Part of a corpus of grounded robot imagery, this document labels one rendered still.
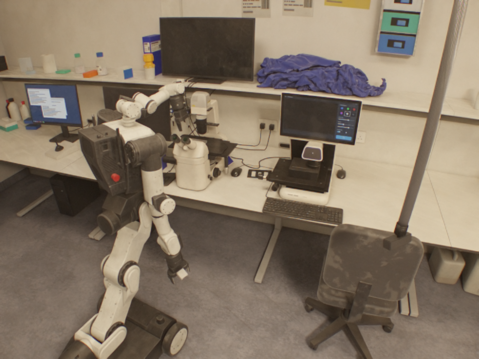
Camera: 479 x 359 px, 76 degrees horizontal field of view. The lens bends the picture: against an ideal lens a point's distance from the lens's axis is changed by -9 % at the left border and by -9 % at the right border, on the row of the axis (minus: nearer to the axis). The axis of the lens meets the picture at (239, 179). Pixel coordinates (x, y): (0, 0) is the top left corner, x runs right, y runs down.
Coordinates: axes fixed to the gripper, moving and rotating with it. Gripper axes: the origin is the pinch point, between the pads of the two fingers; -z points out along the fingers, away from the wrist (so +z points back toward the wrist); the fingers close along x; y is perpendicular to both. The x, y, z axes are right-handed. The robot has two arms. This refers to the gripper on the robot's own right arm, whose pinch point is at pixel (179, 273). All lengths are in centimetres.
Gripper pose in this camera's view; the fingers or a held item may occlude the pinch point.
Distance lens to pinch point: 188.0
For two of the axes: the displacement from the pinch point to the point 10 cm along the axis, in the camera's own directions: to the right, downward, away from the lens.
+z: -1.2, -8.1, -5.7
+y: -6.9, -3.5, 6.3
